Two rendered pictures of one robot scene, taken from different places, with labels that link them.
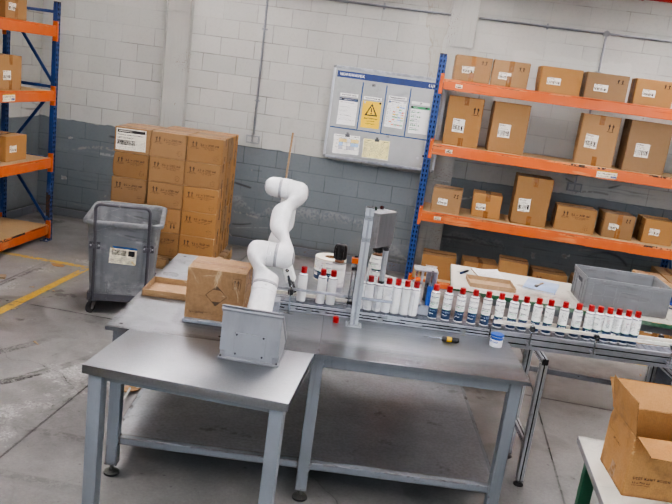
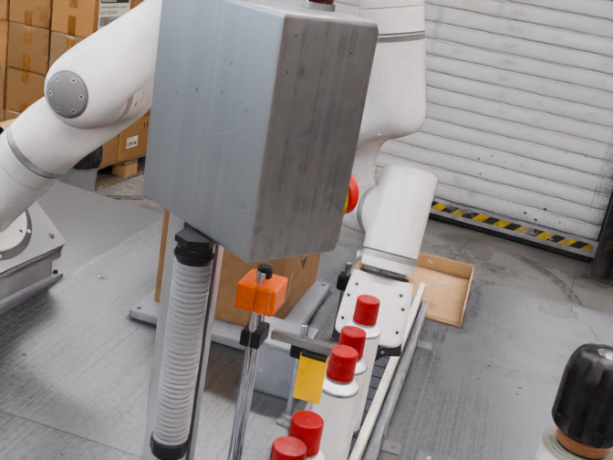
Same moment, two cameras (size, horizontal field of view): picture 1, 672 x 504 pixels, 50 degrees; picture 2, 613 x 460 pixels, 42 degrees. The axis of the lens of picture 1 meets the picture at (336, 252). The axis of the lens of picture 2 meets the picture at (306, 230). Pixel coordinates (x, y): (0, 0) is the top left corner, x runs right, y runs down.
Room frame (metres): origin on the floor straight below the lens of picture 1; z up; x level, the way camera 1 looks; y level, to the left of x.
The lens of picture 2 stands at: (4.08, -0.84, 1.51)
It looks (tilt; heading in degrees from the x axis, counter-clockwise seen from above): 19 degrees down; 103
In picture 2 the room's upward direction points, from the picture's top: 10 degrees clockwise
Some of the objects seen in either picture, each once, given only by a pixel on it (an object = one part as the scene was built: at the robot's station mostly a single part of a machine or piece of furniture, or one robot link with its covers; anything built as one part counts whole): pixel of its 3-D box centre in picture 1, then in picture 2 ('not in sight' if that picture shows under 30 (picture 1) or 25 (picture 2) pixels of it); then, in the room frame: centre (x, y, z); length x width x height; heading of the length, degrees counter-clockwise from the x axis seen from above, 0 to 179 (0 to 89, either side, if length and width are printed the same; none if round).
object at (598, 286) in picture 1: (619, 290); not in sight; (5.11, -2.08, 0.91); 0.60 x 0.40 x 0.22; 87
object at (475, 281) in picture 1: (490, 283); not in sight; (5.18, -1.16, 0.82); 0.34 x 0.24 x 0.03; 89
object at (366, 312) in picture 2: (302, 283); (355, 364); (3.95, 0.16, 0.98); 0.05 x 0.05 x 0.20
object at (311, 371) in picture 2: not in sight; (310, 376); (3.94, -0.10, 1.09); 0.03 x 0.01 x 0.06; 0
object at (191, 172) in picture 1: (174, 196); not in sight; (7.51, 1.77, 0.70); 1.20 x 0.82 x 1.39; 89
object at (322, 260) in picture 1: (329, 267); not in sight; (4.50, 0.03, 0.95); 0.20 x 0.20 x 0.14
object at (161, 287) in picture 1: (174, 288); (412, 279); (3.95, 0.89, 0.85); 0.30 x 0.26 x 0.04; 90
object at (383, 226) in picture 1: (378, 227); (253, 115); (3.87, -0.21, 1.38); 0.17 x 0.10 x 0.19; 145
